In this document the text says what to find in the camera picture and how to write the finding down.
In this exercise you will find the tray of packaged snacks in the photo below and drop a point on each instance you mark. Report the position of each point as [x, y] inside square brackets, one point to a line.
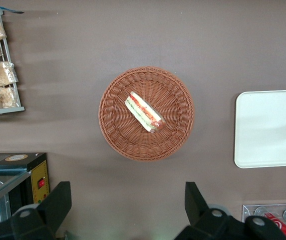
[5, 50]

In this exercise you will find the cream plastic tray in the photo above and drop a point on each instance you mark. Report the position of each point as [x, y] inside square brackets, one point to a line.
[270, 130]

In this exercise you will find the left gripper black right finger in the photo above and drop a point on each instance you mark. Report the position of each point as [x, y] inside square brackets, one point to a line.
[200, 220]

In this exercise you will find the blue strip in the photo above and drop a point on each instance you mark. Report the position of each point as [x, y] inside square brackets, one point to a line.
[13, 10]

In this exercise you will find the clear acrylic bottle rack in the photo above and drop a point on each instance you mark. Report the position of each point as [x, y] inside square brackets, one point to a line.
[248, 212]

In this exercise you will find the round brown wicker basket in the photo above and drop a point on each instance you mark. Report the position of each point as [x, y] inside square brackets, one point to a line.
[122, 140]

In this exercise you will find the wrapped triangle sandwich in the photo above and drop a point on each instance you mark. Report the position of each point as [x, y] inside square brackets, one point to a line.
[144, 112]

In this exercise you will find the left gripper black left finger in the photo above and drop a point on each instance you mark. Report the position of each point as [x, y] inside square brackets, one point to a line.
[55, 207]

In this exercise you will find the black food warmer yellow panel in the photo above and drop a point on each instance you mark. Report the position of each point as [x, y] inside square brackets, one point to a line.
[7, 175]

